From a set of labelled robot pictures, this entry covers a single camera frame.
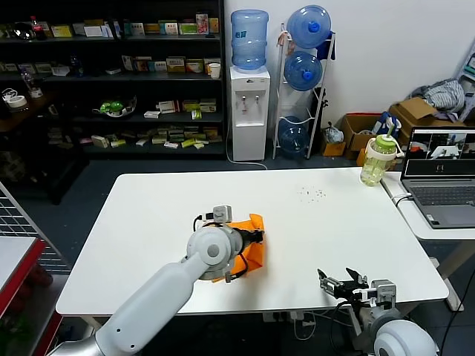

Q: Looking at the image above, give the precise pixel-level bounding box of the small orange cardboard box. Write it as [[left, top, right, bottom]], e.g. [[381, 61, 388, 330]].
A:
[[321, 142, 347, 158]]

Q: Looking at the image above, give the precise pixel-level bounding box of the open brown cardboard box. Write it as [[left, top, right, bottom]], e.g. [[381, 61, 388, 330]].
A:
[[340, 113, 385, 161]]

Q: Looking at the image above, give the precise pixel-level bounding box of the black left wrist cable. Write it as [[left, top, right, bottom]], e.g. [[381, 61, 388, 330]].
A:
[[191, 213, 215, 233]]

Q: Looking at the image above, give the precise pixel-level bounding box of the white water dispenser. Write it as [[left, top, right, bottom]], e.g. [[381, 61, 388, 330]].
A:
[[229, 66, 271, 162]]

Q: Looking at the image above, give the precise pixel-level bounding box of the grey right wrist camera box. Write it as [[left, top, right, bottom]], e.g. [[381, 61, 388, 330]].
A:
[[370, 280, 397, 309]]

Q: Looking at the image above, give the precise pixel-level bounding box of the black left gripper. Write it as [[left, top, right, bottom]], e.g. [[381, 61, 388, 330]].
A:
[[237, 228, 266, 245]]

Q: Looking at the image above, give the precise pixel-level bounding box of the blue water jug with label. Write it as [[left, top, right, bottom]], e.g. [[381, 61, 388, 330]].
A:
[[230, 10, 269, 73]]

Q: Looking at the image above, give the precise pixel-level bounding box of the red frame cart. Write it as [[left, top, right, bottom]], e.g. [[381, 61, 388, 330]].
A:
[[0, 237, 71, 356]]

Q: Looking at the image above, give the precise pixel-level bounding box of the cola bottle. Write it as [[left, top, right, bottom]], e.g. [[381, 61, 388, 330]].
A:
[[30, 15, 48, 42]]

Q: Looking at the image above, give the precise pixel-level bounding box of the white side table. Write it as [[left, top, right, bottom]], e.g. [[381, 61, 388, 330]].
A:
[[380, 170, 475, 312]]

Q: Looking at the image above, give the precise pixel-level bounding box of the green drinking bottle with straw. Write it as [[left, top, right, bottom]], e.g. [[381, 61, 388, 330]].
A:
[[358, 122, 405, 188]]

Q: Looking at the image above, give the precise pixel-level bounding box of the white teal storage rack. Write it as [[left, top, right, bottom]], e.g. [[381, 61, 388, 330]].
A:
[[454, 51, 475, 99]]

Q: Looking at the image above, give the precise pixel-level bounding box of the black shelving unit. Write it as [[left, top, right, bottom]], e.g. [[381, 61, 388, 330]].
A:
[[0, 0, 227, 162]]

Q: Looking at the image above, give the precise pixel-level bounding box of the grey striped clothes pile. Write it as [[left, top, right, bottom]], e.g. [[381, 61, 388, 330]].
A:
[[413, 79, 467, 122]]

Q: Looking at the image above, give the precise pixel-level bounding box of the orange t-shirt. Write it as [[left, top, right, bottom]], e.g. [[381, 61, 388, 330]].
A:
[[211, 213, 266, 285]]

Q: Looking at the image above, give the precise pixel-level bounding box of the white round container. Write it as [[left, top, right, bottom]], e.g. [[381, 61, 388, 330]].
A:
[[1, 88, 27, 112]]

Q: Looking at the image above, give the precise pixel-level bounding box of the clear plastic bottle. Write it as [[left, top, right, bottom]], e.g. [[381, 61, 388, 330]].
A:
[[20, 70, 42, 99]]

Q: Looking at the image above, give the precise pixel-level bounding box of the grey laptop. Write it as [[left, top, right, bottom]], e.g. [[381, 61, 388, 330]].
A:
[[400, 127, 475, 230]]

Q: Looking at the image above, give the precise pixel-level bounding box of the white power strip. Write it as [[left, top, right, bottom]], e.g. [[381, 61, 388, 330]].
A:
[[262, 310, 316, 323]]

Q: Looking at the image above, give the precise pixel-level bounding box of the white red medicine box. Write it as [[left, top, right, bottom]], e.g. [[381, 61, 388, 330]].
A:
[[155, 100, 180, 114]]

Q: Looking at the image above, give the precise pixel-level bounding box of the white plastic bag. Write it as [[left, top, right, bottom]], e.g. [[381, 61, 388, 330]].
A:
[[321, 125, 344, 145]]

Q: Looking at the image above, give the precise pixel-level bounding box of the white metal jug rack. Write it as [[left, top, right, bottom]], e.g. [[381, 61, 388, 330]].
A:
[[272, 24, 337, 161]]

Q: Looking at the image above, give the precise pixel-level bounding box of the white wire grid panel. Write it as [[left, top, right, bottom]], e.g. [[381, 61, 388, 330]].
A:
[[0, 181, 71, 275]]

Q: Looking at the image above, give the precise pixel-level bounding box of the black tripod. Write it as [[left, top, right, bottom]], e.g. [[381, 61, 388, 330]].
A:
[[313, 88, 330, 123]]

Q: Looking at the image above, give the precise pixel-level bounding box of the blue white package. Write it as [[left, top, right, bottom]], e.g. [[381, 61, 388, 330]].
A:
[[373, 113, 404, 140]]

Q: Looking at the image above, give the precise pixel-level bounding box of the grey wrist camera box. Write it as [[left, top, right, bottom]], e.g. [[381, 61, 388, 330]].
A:
[[211, 205, 234, 225], [370, 280, 397, 309]]

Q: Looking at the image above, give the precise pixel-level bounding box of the white laptop cable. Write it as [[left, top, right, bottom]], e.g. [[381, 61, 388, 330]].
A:
[[392, 191, 413, 208]]

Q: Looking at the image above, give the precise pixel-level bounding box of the bowl of green fruit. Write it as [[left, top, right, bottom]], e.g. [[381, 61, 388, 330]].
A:
[[91, 95, 137, 119]]

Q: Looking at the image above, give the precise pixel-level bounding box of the blue cloth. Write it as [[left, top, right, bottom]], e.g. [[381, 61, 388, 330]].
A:
[[317, 35, 337, 62]]

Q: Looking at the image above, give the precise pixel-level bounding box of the shiny dark bowl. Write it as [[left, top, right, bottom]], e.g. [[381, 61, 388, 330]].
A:
[[13, 22, 36, 40]]

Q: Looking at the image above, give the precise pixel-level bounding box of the large flat cardboard box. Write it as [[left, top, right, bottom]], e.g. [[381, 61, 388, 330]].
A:
[[388, 96, 468, 129]]

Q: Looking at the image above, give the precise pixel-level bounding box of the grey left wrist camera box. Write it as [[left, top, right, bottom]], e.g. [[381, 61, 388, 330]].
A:
[[211, 205, 234, 225]]

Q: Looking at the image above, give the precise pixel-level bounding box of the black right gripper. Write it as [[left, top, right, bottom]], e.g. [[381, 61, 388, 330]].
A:
[[316, 267, 373, 303]]

